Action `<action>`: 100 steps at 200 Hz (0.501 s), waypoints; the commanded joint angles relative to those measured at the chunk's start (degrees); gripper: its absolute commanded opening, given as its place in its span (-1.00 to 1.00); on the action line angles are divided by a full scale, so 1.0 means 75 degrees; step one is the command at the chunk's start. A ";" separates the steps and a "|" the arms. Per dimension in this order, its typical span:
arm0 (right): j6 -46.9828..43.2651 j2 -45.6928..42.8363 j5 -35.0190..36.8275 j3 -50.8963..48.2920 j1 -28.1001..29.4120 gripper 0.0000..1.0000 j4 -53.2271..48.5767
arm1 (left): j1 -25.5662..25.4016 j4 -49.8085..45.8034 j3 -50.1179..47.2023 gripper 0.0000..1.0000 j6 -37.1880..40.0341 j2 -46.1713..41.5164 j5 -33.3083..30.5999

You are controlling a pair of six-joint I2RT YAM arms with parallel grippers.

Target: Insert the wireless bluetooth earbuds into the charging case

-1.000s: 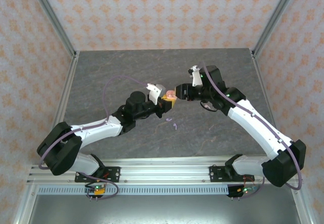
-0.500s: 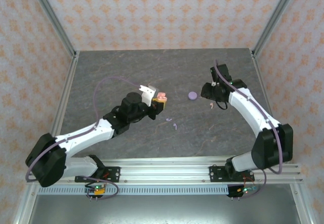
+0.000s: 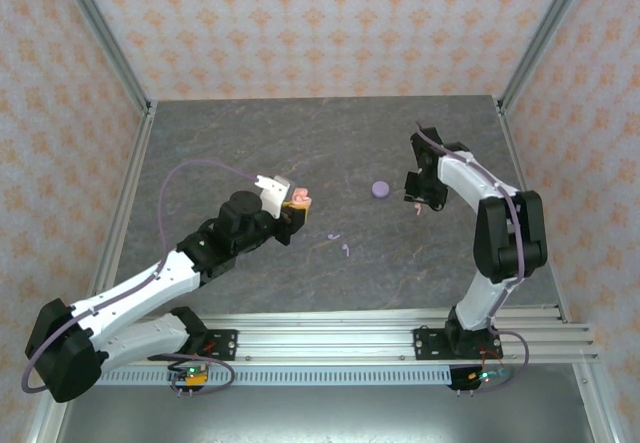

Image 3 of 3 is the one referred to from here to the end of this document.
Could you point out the pink earbud charging case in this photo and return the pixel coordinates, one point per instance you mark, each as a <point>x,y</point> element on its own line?
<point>307,199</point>

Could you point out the purple earbud charging case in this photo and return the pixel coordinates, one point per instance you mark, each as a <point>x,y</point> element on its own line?
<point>380,189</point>

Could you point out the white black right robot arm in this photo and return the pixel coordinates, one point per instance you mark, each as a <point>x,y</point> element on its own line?
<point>475,303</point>

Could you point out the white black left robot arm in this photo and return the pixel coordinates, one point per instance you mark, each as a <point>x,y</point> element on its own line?
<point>135,293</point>

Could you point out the narrow aluminium extrusion beam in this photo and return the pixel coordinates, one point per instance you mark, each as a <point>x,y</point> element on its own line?
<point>325,316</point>

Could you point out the wide aluminium extrusion beam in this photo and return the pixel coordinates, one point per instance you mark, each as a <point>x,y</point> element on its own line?
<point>325,345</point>

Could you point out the small electronics board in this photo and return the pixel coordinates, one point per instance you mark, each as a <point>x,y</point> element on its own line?
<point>192,375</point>
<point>485,376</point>

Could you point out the grey metal sheet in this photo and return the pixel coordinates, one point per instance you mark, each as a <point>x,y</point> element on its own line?
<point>325,418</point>

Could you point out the aluminium table side rail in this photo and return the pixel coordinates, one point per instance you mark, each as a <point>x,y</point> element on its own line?
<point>126,203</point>
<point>517,163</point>

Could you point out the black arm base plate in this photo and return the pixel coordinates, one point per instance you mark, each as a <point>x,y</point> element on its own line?
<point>225,343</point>
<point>425,343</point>

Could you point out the aluminium frame post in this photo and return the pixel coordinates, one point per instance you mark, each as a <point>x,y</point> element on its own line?
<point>109,43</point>
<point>541,43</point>

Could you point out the aluminium frame leg rail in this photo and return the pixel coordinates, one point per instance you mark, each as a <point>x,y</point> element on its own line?
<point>41,425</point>
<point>597,408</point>

